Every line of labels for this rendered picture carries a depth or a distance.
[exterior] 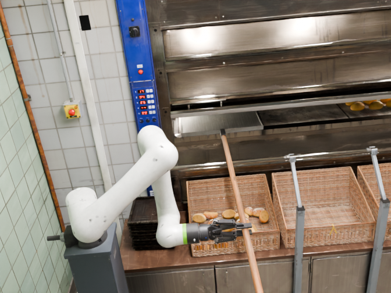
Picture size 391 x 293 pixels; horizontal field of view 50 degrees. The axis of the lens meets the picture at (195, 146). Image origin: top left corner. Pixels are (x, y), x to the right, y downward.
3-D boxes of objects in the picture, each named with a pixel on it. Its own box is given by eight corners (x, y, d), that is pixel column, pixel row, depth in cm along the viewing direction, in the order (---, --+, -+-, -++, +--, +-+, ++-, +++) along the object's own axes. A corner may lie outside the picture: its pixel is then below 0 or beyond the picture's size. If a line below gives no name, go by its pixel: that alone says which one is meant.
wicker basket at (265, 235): (188, 211, 304) (185, 179, 291) (265, 204, 304) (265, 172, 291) (191, 258, 261) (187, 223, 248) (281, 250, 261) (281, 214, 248)
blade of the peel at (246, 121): (263, 129, 278) (263, 125, 277) (181, 136, 278) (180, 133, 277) (254, 107, 310) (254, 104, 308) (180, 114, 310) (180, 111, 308)
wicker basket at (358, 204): (270, 204, 304) (270, 171, 291) (348, 197, 303) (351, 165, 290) (284, 250, 261) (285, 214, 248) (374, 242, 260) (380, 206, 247)
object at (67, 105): (68, 115, 267) (64, 100, 263) (84, 113, 267) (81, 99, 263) (66, 120, 261) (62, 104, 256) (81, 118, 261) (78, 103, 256)
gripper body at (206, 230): (198, 220, 191) (219, 218, 191) (199, 234, 195) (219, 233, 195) (199, 230, 184) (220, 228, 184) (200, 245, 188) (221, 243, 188)
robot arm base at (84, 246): (45, 253, 183) (42, 242, 180) (54, 231, 196) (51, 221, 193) (105, 247, 183) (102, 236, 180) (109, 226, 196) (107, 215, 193)
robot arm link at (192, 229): (188, 249, 187) (185, 233, 183) (187, 232, 197) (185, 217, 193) (201, 248, 187) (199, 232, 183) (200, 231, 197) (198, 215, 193)
